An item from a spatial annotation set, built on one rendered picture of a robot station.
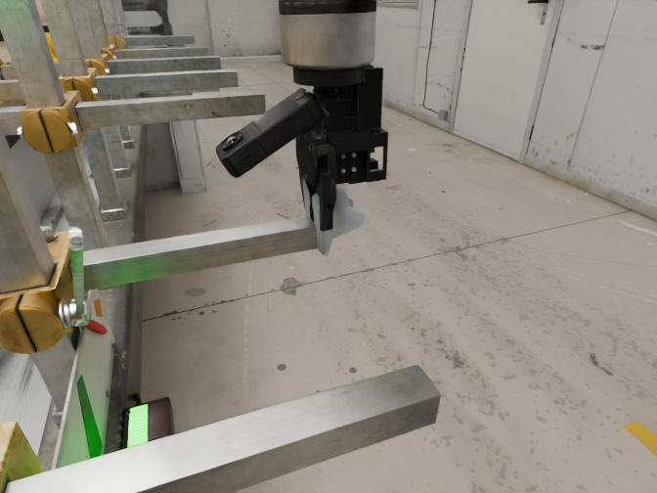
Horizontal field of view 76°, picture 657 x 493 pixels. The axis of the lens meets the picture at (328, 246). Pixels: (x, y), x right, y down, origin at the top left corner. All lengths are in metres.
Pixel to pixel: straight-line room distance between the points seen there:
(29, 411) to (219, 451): 0.46
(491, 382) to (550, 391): 0.18
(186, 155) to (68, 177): 2.16
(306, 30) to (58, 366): 0.39
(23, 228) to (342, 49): 0.30
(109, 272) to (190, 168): 2.37
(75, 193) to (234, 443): 0.47
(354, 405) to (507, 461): 1.10
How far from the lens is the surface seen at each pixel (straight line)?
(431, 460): 1.32
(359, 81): 0.43
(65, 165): 0.66
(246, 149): 0.42
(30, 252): 0.43
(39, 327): 0.43
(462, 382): 1.52
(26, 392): 0.74
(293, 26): 0.42
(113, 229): 0.91
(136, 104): 0.67
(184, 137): 2.77
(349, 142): 0.44
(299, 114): 0.43
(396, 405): 0.30
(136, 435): 0.51
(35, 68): 0.63
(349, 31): 0.41
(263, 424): 0.29
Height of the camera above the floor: 1.08
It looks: 30 degrees down
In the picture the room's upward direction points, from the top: straight up
